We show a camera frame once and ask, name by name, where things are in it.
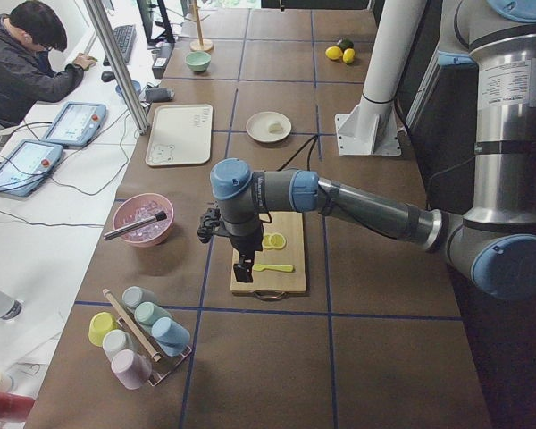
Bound teach pendant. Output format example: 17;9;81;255
41;102;107;148
0;139;63;197

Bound teach pendant near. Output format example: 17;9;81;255
0;139;63;197

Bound pink bowl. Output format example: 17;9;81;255
112;193;174;248

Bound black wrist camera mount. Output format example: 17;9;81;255
197;206;228;244

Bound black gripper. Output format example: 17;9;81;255
225;222;264;283

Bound black keyboard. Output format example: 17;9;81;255
113;24;137;64

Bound red cylinder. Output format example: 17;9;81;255
0;392;35;423

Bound lemon slice near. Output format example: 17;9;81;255
269;232;287;250

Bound steel muddler black tip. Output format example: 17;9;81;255
103;211;167;240

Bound green cup on rack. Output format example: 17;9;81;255
134;301;171;330

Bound blue cup on rack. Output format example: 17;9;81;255
151;317;190;357

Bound white bear tray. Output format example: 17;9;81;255
145;104;214;167

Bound wooden mug stand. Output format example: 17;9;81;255
189;0;214;52

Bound pink cup on rack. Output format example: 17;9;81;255
111;349;152;390

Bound aluminium frame post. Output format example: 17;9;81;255
84;0;150;135

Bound blue bowl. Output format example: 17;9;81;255
115;80;141;99

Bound white cup on rack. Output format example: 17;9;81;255
102;329;137;362

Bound clear ice cubes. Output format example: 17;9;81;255
118;200;169;240

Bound lemon slice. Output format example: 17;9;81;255
269;232;287;250
262;233;274;249

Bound lemon slice middle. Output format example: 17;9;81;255
262;233;274;249

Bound white wire cup rack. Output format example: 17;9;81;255
103;289;192;388

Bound grey folded cloth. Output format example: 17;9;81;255
144;88;174;103

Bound yellow cup on rack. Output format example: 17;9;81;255
88;312;119;347

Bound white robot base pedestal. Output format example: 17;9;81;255
335;0;426;156

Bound green bowl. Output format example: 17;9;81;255
185;51;212;72

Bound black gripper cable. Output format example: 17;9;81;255
258;133;321;224

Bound black computer mouse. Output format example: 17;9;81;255
101;71;115;83

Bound teach pendant far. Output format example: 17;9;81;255
41;102;107;148

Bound grey cup on rack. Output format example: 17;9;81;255
121;286;158;310

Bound yellow plastic knife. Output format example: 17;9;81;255
253;264;295;273

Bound seated person dark jacket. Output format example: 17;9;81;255
0;1;96;129

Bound black monitor stand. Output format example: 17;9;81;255
136;0;176;48

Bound white round plate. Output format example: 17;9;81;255
246;111;292;143

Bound whole yellow lemon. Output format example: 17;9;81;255
325;46;343;61

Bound bamboo cutting board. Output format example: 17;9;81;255
230;212;307;300

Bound black box with label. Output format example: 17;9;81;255
152;43;174;79

